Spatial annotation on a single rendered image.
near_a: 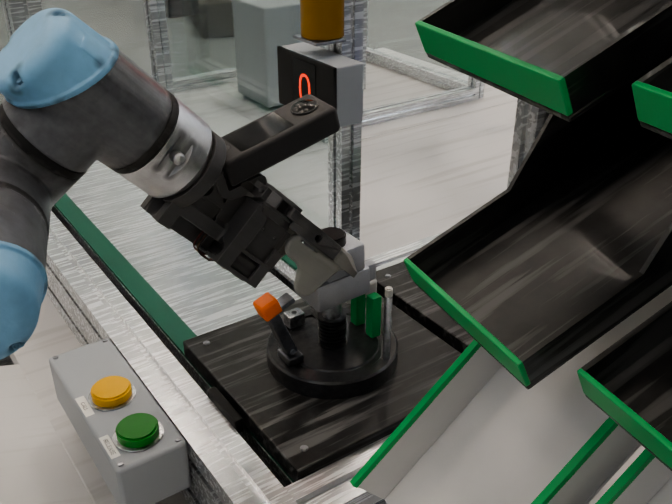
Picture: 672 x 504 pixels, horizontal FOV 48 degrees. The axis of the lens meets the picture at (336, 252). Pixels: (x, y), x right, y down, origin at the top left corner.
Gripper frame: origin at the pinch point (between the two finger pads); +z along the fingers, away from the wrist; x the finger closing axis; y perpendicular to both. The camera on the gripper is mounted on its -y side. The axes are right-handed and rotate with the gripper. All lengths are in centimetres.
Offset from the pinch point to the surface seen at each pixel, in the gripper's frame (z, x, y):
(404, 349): 14.0, 3.4, 3.8
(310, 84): -2.3, -17.7, -14.1
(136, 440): -6.2, 0.2, 25.3
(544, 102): -25.0, 31.3, -10.5
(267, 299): -3.6, 0.1, 7.7
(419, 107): 72, -82, -44
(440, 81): 85, -95, -58
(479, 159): 67, -51, -37
